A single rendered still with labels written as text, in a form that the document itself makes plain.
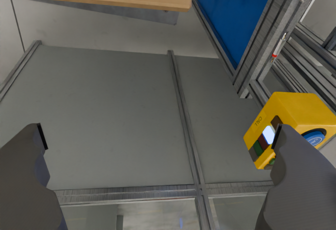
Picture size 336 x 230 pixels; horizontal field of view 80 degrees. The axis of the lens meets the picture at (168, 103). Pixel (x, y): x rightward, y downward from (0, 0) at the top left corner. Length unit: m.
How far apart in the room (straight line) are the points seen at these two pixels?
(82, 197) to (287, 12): 0.77
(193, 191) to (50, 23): 1.23
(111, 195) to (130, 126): 0.30
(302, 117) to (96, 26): 1.23
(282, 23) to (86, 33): 1.17
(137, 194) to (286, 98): 0.55
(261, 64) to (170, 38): 0.94
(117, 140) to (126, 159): 0.10
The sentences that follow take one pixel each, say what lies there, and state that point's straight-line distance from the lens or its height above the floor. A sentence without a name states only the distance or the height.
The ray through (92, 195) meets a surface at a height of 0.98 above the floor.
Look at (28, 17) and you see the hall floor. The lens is 1.52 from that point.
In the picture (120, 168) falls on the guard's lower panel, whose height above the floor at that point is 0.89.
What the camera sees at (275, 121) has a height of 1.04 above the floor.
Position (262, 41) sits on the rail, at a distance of 0.57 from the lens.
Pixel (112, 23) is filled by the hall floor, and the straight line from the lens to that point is 1.39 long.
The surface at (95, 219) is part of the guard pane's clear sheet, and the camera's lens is 0.77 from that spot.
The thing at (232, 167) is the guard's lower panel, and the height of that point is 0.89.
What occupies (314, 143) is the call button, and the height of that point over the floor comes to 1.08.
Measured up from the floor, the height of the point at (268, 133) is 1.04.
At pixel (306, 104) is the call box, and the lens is 0.48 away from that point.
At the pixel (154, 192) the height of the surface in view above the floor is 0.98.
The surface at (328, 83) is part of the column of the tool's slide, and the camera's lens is 1.47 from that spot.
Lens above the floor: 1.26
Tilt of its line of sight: 44 degrees down
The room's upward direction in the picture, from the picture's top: 171 degrees clockwise
